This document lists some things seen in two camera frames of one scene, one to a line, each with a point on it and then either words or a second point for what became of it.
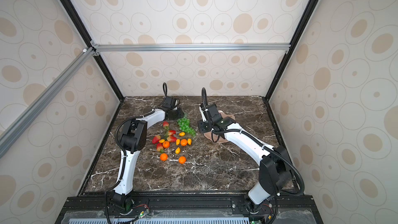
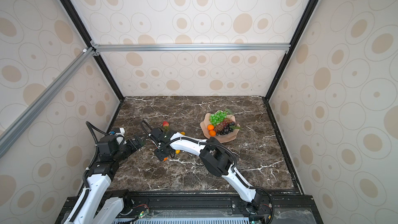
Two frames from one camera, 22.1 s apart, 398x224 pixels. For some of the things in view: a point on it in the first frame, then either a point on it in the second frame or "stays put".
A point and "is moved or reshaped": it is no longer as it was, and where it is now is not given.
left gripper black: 180,114 -> 134,145
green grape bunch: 184,124 is moved or reshaped
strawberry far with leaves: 166,125 stays put
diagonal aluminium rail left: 10,134 stays put
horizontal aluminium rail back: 190,49 stays put
